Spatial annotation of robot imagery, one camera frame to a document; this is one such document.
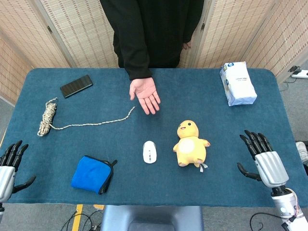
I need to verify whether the person's black sleeved forearm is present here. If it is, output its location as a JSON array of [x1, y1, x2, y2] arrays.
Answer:
[[113, 24, 153, 81]]

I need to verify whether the white tissue pack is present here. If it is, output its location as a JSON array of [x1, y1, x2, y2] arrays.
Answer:
[[219, 61, 257, 107]]

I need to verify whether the blue folded cloth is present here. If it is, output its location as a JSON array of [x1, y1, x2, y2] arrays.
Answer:
[[70, 155, 118, 195]]

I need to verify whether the woven folding screen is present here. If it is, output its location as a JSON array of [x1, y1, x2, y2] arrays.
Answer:
[[0, 0, 308, 104]]

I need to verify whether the blue table cloth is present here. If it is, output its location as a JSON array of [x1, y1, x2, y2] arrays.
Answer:
[[0, 67, 304, 208]]

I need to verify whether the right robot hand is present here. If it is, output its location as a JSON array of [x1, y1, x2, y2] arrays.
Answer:
[[236, 129, 289, 189]]

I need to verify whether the black floor cable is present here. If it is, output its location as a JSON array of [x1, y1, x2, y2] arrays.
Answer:
[[60, 209, 102, 231]]

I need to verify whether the white power strip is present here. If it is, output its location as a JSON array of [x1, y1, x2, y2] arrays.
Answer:
[[291, 69, 308, 79]]

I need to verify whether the black smartphone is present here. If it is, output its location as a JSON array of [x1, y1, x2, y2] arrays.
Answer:
[[60, 74, 93, 99]]

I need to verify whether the yellow plush toy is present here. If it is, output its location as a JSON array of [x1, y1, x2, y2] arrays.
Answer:
[[172, 119, 211, 173]]

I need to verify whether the beige braided rope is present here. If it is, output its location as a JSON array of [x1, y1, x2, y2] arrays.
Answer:
[[37, 97, 136, 137]]

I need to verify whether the person's open hand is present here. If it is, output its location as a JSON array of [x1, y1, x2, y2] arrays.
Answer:
[[129, 77, 161, 116]]

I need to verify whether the person's black torso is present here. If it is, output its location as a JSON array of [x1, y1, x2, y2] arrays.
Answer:
[[99, 0, 205, 69]]

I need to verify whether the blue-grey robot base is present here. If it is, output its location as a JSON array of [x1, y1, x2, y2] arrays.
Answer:
[[100, 205, 205, 231]]

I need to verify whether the white computer mouse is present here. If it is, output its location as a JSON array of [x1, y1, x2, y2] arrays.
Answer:
[[142, 141, 157, 164]]

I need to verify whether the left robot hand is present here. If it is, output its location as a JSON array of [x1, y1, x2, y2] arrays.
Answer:
[[0, 140, 37, 203]]

